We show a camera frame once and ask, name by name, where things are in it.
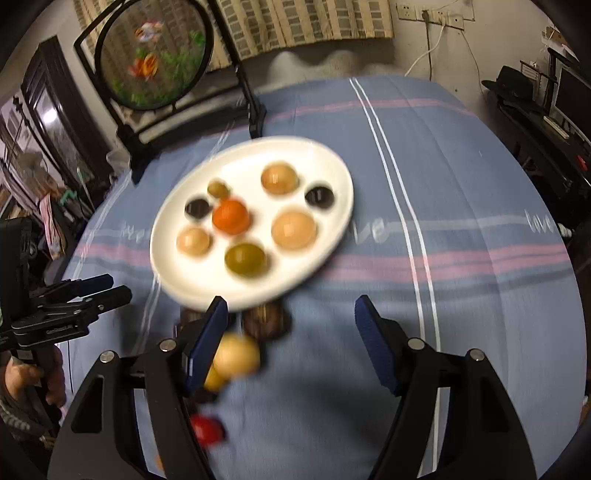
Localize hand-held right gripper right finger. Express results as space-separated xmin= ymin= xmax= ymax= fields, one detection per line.
xmin=354 ymin=294 xmax=539 ymax=480

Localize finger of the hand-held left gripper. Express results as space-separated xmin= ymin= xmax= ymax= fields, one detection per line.
xmin=14 ymin=285 xmax=133 ymax=344
xmin=32 ymin=274 xmax=114 ymax=301

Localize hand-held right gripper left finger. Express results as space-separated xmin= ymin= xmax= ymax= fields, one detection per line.
xmin=46 ymin=295 xmax=230 ymax=480

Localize red tomato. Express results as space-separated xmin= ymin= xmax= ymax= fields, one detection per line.
xmin=190 ymin=414 xmax=227 ymax=448

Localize pale yellow round fruit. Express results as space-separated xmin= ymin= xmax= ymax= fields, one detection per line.
xmin=260 ymin=161 xmax=299 ymax=195
xmin=213 ymin=333 xmax=262 ymax=380
xmin=176 ymin=227 xmax=213 ymax=256
xmin=271 ymin=209 xmax=319 ymax=252

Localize orange tangerine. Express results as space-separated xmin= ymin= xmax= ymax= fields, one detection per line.
xmin=212 ymin=198 xmax=252 ymax=236

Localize dark purple plum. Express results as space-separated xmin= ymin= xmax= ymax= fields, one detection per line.
xmin=304 ymin=185 xmax=335 ymax=208
xmin=184 ymin=198 xmax=214 ymax=220

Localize white round plate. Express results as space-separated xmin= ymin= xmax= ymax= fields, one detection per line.
xmin=149 ymin=135 xmax=355 ymax=312

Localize person's left hand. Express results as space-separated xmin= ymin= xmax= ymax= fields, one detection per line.
xmin=2 ymin=348 xmax=68 ymax=409

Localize pink cloth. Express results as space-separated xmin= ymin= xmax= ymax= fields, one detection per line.
xmin=39 ymin=194 xmax=65 ymax=257

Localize wrinkled dark passion fruit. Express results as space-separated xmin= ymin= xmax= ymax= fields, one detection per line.
xmin=243 ymin=302 xmax=293 ymax=341

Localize blue striped tablecloth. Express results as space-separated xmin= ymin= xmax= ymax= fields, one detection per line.
xmin=60 ymin=75 xmax=583 ymax=480

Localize dark wooden cabinet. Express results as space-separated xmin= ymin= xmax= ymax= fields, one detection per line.
xmin=18 ymin=37 xmax=116 ymax=195

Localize round goldfish screen black stand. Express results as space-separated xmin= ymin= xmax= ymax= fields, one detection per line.
xmin=74 ymin=0 xmax=269 ymax=185

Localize black computer desk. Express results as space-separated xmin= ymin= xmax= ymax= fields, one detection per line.
xmin=496 ymin=92 xmax=591 ymax=217

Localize black hat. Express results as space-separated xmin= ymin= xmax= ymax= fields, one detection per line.
xmin=481 ymin=65 xmax=546 ymax=114

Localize computer monitor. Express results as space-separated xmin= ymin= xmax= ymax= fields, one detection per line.
xmin=551 ymin=65 xmax=591 ymax=134

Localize beige checked curtain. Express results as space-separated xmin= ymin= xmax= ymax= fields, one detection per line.
xmin=74 ymin=0 xmax=395 ymax=75

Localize white power cable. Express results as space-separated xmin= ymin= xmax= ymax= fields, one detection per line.
xmin=405 ymin=18 xmax=446 ymax=77

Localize white wall sockets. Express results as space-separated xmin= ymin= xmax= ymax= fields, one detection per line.
xmin=396 ymin=2 xmax=464 ymax=29

